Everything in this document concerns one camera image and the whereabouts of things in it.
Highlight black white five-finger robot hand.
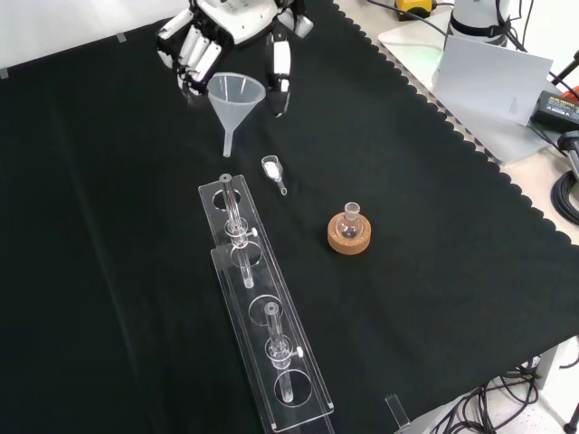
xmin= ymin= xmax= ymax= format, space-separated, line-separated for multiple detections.
xmin=155 ymin=0 xmax=315 ymax=118

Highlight translucent plastic funnel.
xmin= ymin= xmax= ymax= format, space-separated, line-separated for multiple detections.
xmin=206 ymin=72 xmax=267 ymax=158

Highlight small clear weighing funnel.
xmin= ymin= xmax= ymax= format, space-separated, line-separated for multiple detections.
xmin=261 ymin=155 xmax=289 ymax=197

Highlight clear glass round-bottom flask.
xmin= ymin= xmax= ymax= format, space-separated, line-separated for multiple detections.
xmin=337 ymin=202 xmax=365 ymax=241

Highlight clear acrylic funnel stand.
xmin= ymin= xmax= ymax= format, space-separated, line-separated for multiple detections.
xmin=197 ymin=172 xmax=336 ymax=433

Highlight yellow stop button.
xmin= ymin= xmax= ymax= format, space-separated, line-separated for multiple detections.
xmin=393 ymin=0 xmax=438 ymax=20

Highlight black cloth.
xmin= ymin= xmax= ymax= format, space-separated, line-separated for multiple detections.
xmin=0 ymin=0 xmax=579 ymax=434

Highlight white upright panel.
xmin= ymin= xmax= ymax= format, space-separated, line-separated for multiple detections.
xmin=432 ymin=34 xmax=554 ymax=127

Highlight pale board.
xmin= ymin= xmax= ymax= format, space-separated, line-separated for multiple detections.
xmin=377 ymin=8 xmax=566 ymax=164

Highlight black tripod leg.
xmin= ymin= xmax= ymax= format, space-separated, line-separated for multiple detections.
xmin=549 ymin=49 xmax=579 ymax=87

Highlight black power adapter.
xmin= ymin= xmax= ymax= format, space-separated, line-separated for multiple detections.
xmin=528 ymin=90 xmax=579 ymax=132

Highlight small clear acrylic clip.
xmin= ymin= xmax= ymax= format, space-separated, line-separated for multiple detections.
xmin=384 ymin=393 xmax=413 ymax=430

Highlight brown cork ring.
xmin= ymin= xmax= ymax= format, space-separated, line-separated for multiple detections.
xmin=327 ymin=212 xmax=375 ymax=254

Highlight black cable plug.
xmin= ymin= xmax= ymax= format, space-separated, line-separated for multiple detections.
xmin=558 ymin=130 xmax=579 ymax=182

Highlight black coiled cable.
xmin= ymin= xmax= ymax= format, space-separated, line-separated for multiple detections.
xmin=549 ymin=169 xmax=579 ymax=227

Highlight black floor cables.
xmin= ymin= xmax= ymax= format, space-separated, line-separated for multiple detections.
xmin=424 ymin=356 xmax=579 ymax=434

